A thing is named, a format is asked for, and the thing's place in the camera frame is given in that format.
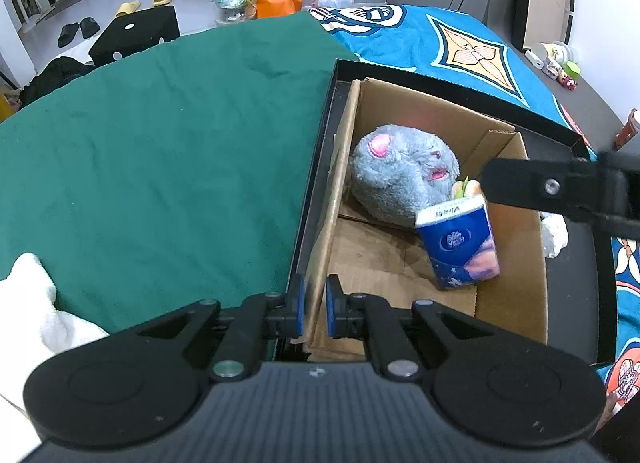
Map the brown cardboard box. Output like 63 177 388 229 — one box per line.
304 79 548 361

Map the black dice stool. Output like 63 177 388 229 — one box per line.
89 5 180 67

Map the cream white fleece blanket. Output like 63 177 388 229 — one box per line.
1 253 107 462

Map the blue patterned bedsheet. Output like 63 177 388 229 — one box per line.
309 5 639 413

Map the glass jar on floor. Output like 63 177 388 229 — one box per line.
215 0 256 24

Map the white tissue pack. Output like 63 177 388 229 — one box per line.
539 212 568 255

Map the grey plush mouse toy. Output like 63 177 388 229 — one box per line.
349 124 460 227

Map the grey denim plush toy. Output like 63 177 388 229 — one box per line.
541 224 558 258

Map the green blanket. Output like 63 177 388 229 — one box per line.
1 12 352 333

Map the grey bench mat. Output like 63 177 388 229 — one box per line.
506 41 623 152

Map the blue tissue pack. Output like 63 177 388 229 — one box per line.
416 194 500 290

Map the black shallow tray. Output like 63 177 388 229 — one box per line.
288 59 617 368

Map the black clothes pile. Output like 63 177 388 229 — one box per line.
20 57 96 107

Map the small red toy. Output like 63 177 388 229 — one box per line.
556 70 577 90

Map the burger plush toy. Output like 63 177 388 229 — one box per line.
450 177 483 200

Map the black slipper left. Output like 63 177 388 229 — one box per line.
58 22 79 48

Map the yellow slipper left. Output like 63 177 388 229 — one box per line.
115 1 141 18

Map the black slipper right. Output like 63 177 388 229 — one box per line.
79 17 101 40

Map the green lidded cup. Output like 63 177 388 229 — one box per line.
563 60 582 80

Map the black slipper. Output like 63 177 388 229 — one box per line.
79 17 101 40
58 22 79 48

